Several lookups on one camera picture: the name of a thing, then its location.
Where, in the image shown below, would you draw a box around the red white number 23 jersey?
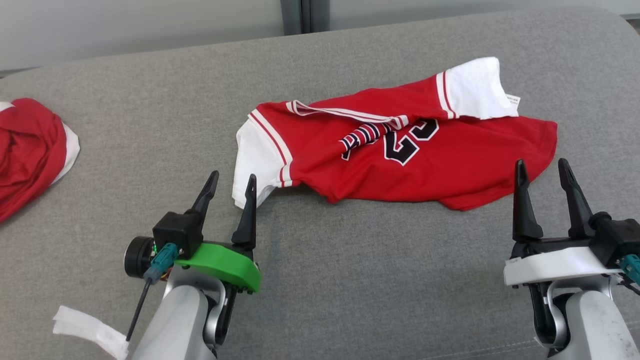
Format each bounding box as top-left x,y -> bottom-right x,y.
231,56 -> 559,212

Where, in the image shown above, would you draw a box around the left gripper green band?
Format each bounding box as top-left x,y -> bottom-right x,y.
175,171 -> 262,294

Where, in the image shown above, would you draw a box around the red shorts with white stripe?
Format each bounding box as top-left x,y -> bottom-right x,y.
0,98 -> 81,224

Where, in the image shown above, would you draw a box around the left arm cable teal connector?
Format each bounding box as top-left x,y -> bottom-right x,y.
125,242 -> 180,343

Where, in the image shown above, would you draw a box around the grey wall partition post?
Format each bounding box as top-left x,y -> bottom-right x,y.
280,0 -> 332,36

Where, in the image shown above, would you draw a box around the white tape strip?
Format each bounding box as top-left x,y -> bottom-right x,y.
52,305 -> 130,360

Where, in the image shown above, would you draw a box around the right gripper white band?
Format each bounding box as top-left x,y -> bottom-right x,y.
503,158 -> 623,287

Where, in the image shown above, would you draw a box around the arm cable teal connector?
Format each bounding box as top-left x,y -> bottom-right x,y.
125,242 -> 180,343
616,254 -> 640,296

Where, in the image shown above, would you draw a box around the right arm cable teal connector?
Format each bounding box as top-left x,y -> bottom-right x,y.
616,254 -> 640,296

